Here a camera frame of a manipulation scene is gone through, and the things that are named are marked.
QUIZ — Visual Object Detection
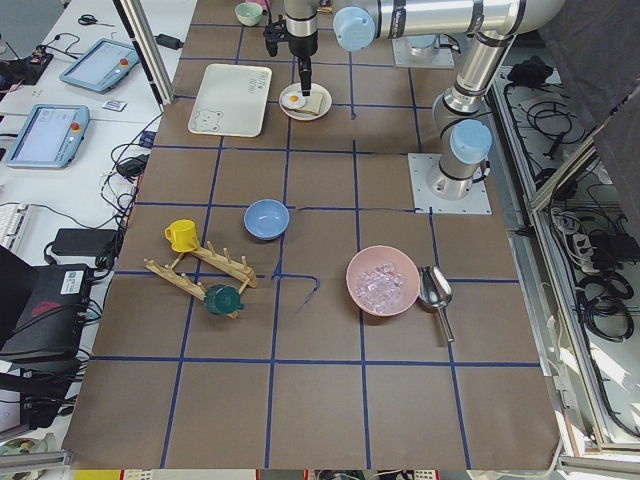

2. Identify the blue teach pendant near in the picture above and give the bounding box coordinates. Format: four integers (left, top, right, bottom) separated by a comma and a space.
6, 104, 90, 169

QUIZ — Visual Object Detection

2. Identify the white bear tray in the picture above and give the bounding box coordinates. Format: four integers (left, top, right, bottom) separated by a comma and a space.
188, 64, 272, 138

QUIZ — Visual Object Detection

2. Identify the black computer box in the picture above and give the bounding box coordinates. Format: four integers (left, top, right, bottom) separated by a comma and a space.
1, 248, 93, 363

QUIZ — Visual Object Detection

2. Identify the fried egg toy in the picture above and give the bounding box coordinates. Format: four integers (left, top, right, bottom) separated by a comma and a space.
280, 91, 307, 110

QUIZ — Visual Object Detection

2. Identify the blue teach pendant far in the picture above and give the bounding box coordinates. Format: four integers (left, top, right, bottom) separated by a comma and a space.
59, 38, 139, 93

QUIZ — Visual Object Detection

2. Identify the green ceramic bowl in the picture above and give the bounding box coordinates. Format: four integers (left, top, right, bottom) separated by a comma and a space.
235, 2, 263, 26

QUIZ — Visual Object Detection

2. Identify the pink bowl with ice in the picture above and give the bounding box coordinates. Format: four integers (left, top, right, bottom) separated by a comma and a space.
346, 245, 420, 316

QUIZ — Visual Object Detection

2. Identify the dark green cup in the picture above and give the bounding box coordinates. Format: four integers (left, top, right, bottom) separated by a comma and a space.
204, 284, 244, 316

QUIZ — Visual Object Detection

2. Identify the yellow mug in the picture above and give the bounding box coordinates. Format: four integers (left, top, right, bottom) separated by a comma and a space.
164, 219, 200, 253

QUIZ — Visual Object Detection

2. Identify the bread slice on plate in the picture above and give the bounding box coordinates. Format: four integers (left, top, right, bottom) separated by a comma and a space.
299, 92, 324, 116

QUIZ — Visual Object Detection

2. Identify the wooden dish rack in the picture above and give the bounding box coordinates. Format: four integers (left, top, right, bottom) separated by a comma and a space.
144, 240, 259, 321

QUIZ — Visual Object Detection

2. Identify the blue bowl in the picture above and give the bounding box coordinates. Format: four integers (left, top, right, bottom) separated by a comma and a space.
243, 199, 290, 241

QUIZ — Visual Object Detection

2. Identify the blue teach pendant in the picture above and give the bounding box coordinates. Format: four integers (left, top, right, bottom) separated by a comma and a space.
6, 104, 90, 169
59, 38, 139, 93

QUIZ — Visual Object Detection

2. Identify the metal scoop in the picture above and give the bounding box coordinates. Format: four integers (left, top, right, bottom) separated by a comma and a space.
418, 265, 455, 343

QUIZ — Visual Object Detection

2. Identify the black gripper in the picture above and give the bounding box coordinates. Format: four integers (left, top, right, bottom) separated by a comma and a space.
263, 15, 318, 96

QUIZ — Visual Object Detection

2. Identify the black power adapter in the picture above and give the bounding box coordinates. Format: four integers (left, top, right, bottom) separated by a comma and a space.
155, 34, 184, 50

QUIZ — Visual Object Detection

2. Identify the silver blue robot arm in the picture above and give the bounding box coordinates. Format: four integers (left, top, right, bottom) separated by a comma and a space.
263, 1, 564, 114
426, 31, 514, 201

